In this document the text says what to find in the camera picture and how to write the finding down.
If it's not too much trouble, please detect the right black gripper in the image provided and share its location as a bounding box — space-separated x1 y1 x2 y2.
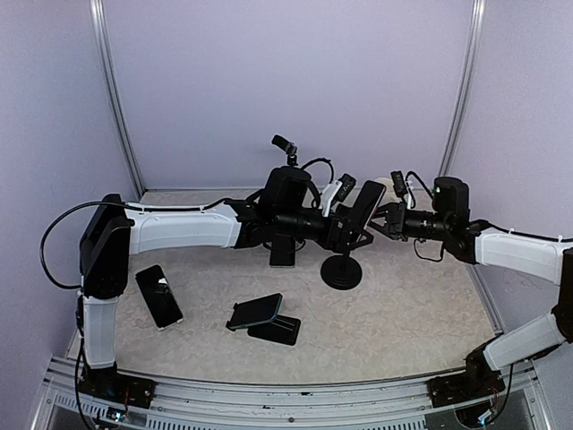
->
361 201 452 241

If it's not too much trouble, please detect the purple edged black smartphone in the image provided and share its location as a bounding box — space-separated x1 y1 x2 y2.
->
352 180 385 229

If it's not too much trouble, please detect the silver edged black smartphone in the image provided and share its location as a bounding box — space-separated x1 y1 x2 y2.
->
269 234 296 268

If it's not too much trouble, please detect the black round-base phone stand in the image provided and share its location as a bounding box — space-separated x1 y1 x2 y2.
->
271 134 298 168

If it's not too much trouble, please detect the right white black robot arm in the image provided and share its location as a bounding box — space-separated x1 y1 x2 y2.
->
370 171 572 398

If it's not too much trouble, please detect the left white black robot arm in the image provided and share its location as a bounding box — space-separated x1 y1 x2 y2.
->
80 166 386 399

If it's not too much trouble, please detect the black folding phone stand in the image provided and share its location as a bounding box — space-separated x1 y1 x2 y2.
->
247 315 301 346

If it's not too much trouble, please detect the black smartphone on white stand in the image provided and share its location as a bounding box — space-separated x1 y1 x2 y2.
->
135 264 184 330

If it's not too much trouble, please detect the white ceramic mug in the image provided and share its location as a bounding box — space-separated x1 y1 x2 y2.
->
375 177 400 204

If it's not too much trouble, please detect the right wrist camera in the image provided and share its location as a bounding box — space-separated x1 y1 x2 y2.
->
390 170 412 204

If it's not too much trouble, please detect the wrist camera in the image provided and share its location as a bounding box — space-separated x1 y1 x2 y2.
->
320 173 356 217
390 170 412 204

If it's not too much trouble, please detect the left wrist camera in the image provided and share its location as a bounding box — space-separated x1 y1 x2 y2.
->
320 173 356 217

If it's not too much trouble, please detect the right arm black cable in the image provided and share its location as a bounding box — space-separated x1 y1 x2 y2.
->
405 169 447 262

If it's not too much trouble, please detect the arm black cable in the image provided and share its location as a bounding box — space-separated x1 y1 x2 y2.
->
405 169 447 262
39 156 337 290

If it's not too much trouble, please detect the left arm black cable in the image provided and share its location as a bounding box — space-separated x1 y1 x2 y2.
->
39 156 337 290

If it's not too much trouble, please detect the aluminium front rail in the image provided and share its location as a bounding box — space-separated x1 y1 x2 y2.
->
29 357 553 429

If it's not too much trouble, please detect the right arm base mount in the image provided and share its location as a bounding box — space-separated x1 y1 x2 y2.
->
427 351 506 408

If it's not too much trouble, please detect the right aluminium corner post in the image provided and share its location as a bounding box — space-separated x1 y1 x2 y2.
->
439 0 487 176

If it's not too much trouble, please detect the aluminium corner post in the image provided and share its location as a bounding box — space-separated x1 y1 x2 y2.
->
90 0 147 198
439 0 487 176

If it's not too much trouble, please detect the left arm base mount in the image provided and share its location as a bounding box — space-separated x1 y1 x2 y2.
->
78 366 156 409

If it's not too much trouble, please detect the left aluminium corner post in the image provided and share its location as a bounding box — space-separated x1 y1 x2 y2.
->
90 0 147 198

